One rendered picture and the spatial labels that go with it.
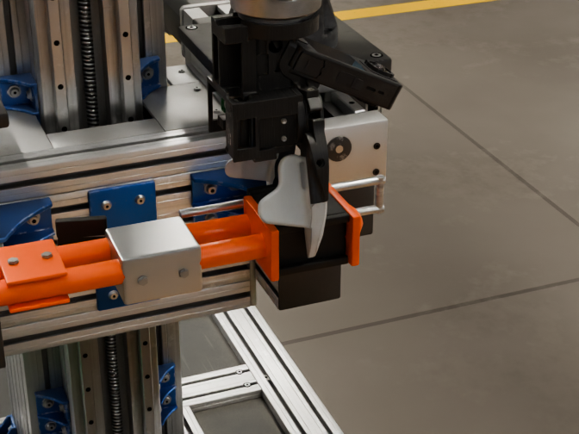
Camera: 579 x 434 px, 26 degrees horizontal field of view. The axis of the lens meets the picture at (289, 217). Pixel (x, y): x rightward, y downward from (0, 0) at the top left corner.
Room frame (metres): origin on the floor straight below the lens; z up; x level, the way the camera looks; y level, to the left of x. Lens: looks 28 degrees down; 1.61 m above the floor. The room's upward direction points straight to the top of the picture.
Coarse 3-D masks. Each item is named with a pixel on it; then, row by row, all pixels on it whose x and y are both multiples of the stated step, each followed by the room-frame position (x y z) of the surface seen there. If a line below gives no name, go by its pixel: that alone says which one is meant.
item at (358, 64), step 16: (304, 48) 0.98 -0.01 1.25; (320, 48) 1.01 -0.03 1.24; (304, 64) 0.98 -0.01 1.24; (320, 64) 0.98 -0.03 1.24; (336, 64) 0.99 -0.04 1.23; (352, 64) 1.01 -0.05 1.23; (368, 64) 1.03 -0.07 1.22; (320, 80) 0.99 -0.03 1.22; (336, 80) 0.99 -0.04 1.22; (352, 80) 1.00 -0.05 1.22; (368, 80) 1.00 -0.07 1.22; (384, 80) 1.01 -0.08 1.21; (368, 96) 1.00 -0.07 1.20; (384, 96) 1.01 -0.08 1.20
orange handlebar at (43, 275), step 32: (192, 224) 0.98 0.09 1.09; (224, 224) 0.98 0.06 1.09; (0, 256) 0.91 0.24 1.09; (32, 256) 0.91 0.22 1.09; (64, 256) 0.93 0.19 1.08; (96, 256) 0.94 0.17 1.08; (224, 256) 0.94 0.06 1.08; (256, 256) 0.95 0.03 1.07; (0, 288) 0.87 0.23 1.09; (32, 288) 0.88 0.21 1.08; (64, 288) 0.89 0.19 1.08
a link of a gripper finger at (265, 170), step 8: (288, 152) 1.02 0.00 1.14; (232, 160) 1.02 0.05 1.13; (248, 160) 1.03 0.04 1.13; (272, 160) 1.03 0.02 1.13; (232, 168) 1.02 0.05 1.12; (240, 168) 1.03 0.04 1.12; (248, 168) 1.03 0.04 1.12; (256, 168) 1.03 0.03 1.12; (264, 168) 1.03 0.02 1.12; (272, 168) 1.03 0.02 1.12; (232, 176) 1.03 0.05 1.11; (240, 176) 1.03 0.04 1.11; (248, 176) 1.03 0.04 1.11; (256, 176) 1.03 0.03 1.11; (264, 176) 1.04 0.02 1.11; (272, 176) 1.03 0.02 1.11
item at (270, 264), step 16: (336, 192) 1.02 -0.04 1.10; (256, 208) 0.98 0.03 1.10; (336, 208) 0.98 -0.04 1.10; (352, 208) 0.98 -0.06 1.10; (256, 224) 0.97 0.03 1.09; (336, 224) 0.97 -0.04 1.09; (352, 224) 0.97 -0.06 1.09; (272, 240) 0.94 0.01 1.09; (288, 240) 0.96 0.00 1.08; (304, 240) 0.96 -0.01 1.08; (336, 240) 0.97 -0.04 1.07; (352, 240) 0.97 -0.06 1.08; (272, 256) 0.94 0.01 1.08; (288, 256) 0.96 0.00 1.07; (304, 256) 0.96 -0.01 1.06; (320, 256) 0.97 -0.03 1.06; (336, 256) 0.97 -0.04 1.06; (352, 256) 0.97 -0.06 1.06; (272, 272) 0.94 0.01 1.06; (288, 272) 0.95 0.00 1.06
